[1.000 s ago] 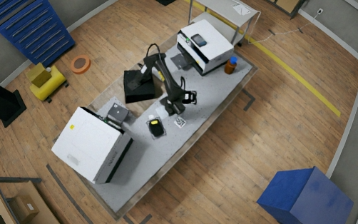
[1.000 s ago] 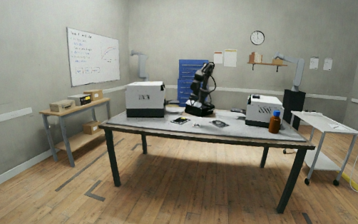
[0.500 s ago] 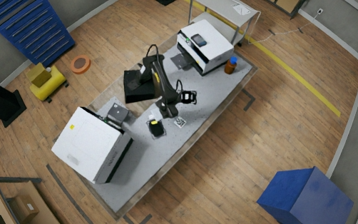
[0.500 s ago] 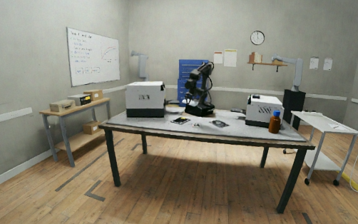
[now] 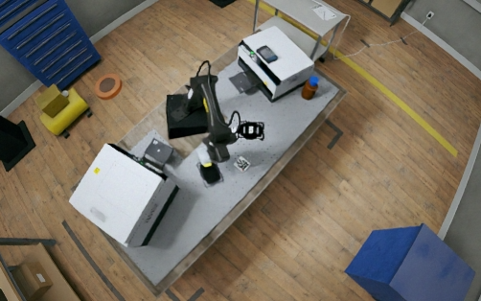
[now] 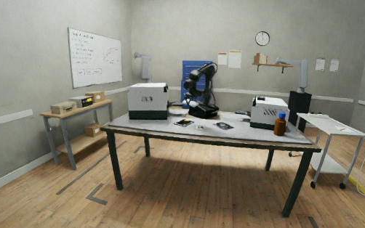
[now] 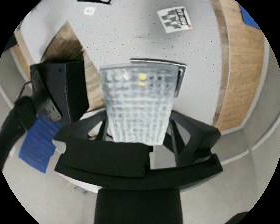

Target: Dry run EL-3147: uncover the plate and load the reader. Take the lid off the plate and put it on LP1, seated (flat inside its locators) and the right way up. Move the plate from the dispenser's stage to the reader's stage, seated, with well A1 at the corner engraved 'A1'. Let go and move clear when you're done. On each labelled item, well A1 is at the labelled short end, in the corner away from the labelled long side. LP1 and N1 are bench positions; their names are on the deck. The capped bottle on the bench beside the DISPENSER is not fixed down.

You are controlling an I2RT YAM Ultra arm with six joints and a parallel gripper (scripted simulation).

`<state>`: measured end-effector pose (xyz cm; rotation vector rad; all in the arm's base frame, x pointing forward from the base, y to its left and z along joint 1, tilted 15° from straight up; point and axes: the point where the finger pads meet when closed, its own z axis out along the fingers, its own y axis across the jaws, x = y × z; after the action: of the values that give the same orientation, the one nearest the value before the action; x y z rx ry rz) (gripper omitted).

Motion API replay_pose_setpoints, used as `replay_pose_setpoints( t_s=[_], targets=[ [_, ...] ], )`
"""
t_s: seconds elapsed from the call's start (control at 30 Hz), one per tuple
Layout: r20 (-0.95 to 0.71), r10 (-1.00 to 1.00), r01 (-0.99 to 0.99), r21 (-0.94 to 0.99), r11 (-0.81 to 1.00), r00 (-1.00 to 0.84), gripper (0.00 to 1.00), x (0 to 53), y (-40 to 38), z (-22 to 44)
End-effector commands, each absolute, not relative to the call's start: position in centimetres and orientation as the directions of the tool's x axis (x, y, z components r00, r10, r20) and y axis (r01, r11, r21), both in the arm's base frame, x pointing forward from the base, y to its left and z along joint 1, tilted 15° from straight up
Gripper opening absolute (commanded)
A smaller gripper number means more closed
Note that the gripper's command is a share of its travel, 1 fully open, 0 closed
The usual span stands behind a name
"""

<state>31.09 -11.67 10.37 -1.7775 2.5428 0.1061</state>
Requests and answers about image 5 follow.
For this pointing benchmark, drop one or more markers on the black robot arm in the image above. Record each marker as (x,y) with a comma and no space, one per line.
(219,135)

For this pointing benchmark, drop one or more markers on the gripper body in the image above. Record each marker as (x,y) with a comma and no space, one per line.
(210,150)

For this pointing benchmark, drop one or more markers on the brown bottle with blue cap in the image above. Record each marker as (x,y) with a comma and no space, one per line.
(310,88)

